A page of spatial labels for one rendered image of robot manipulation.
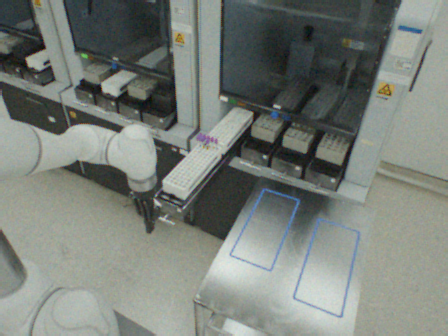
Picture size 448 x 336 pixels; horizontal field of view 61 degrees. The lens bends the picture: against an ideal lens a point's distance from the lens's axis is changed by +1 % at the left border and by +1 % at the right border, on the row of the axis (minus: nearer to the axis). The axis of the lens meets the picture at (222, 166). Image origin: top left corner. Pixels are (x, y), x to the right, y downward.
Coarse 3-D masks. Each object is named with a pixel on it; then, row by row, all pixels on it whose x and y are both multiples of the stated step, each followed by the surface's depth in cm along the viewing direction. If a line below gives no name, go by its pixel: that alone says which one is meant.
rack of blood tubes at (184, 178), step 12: (192, 156) 154; (204, 156) 155; (216, 156) 157; (180, 168) 149; (192, 168) 149; (204, 168) 150; (168, 180) 145; (180, 180) 143; (192, 180) 143; (180, 192) 141
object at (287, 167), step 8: (320, 136) 177; (280, 152) 166; (312, 152) 171; (280, 160) 163; (288, 160) 162; (296, 160) 161; (304, 160) 164; (272, 168) 168; (280, 168) 166; (288, 168) 164; (296, 168) 161; (304, 168) 166; (280, 176) 163; (296, 176) 164
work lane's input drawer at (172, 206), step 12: (240, 144) 173; (228, 156) 164; (216, 168) 158; (204, 180) 152; (192, 192) 145; (204, 192) 153; (168, 204) 143; (180, 204) 140; (192, 204) 146; (168, 216) 145; (180, 216) 144
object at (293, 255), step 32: (256, 192) 146; (288, 192) 146; (256, 224) 134; (288, 224) 134; (320, 224) 134; (352, 224) 135; (224, 256) 123; (256, 256) 124; (288, 256) 124; (320, 256) 124; (352, 256) 124; (224, 288) 115; (256, 288) 115; (288, 288) 115; (320, 288) 115; (352, 288) 116; (256, 320) 107; (288, 320) 108; (320, 320) 108; (352, 320) 108
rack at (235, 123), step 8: (232, 112) 180; (240, 112) 180; (248, 112) 180; (224, 120) 175; (232, 120) 175; (240, 120) 176; (248, 120) 184; (216, 128) 170; (224, 128) 170; (232, 128) 171; (240, 128) 171; (216, 136) 165; (224, 136) 166; (232, 136) 166; (224, 144) 161; (224, 152) 163
